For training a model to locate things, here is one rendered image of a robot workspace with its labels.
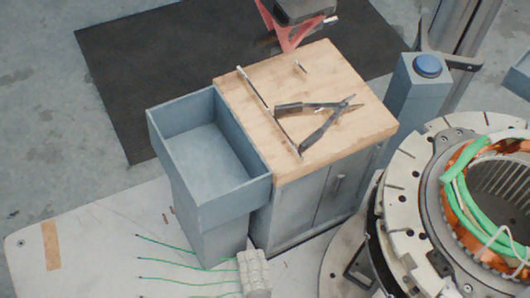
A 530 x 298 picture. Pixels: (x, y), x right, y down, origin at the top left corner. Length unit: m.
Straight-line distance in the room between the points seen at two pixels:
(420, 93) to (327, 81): 0.18
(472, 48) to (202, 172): 0.59
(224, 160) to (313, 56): 0.21
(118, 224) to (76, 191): 0.99
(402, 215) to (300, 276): 0.33
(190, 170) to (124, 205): 0.25
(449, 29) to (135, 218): 0.67
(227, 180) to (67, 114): 1.45
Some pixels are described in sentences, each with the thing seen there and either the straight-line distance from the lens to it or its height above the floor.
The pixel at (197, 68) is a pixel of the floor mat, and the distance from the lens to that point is 2.24.
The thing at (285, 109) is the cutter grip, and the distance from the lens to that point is 0.73.
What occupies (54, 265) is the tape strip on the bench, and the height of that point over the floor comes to 0.78.
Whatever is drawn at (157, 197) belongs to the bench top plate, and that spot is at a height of 0.78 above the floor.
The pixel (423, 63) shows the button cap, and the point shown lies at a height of 1.04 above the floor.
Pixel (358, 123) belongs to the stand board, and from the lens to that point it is 0.77.
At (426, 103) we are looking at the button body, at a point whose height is 0.98.
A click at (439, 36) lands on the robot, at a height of 0.96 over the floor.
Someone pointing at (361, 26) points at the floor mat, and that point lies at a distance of 2.51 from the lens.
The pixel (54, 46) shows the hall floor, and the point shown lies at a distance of 2.44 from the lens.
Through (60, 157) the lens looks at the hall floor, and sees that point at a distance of 2.07.
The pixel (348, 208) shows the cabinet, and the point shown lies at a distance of 0.98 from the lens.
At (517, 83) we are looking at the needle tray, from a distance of 0.95.
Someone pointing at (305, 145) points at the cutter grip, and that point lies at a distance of 0.70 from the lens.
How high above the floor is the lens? 1.66
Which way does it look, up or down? 55 degrees down
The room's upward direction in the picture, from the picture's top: 7 degrees clockwise
